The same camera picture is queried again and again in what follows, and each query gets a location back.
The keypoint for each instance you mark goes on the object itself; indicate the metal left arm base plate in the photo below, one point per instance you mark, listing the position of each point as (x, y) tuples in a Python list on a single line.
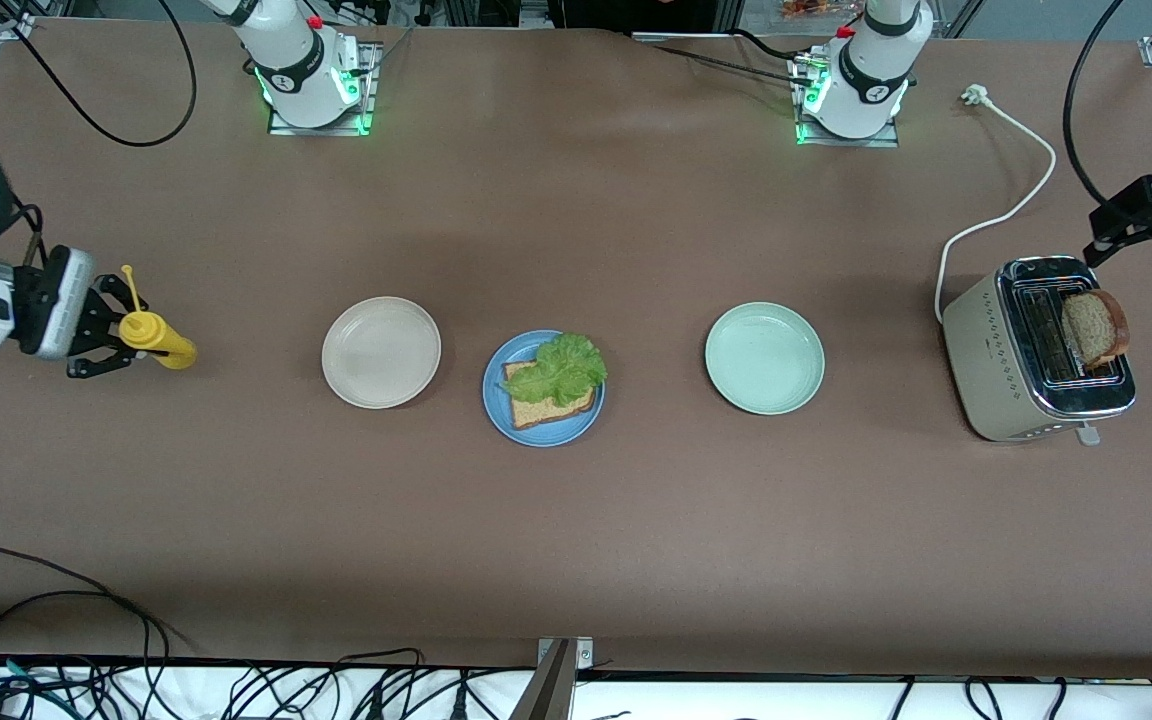
[(846, 142)]

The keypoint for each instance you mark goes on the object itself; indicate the orange patterned packet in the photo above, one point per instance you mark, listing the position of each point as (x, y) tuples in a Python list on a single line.
[(816, 8)]

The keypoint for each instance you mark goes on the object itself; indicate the green lettuce leaf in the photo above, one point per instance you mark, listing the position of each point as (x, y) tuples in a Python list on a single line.
[(566, 368)]

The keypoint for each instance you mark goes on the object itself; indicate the beige round plate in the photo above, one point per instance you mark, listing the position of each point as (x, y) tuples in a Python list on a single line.
[(381, 352)]

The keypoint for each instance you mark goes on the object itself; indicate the brown bread slice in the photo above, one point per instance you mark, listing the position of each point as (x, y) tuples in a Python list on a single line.
[(1096, 328), (546, 415)]

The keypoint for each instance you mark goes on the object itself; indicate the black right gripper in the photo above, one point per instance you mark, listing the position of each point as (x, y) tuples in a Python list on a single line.
[(29, 313)]

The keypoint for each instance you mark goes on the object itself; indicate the grey metal box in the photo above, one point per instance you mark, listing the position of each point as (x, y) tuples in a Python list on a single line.
[(534, 12)]

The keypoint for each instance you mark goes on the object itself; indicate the metal table edge bracket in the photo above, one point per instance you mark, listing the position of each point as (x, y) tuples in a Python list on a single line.
[(561, 680)]

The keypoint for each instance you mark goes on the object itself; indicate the silver beige toaster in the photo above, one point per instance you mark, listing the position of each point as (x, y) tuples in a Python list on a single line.
[(986, 360)]

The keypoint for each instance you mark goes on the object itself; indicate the blue round plate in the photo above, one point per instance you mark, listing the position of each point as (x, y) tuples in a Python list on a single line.
[(576, 428)]

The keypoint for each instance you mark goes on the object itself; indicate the pale green round plate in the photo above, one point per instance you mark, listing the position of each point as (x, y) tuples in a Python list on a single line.
[(764, 358)]

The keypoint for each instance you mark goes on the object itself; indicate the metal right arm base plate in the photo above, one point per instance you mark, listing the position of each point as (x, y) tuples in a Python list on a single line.
[(321, 128)]

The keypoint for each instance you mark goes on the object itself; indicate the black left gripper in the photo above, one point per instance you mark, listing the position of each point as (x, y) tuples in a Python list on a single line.
[(1141, 203)]

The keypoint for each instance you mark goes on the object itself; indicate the yellow mustard squeeze bottle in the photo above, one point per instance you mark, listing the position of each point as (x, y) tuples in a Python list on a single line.
[(161, 340)]

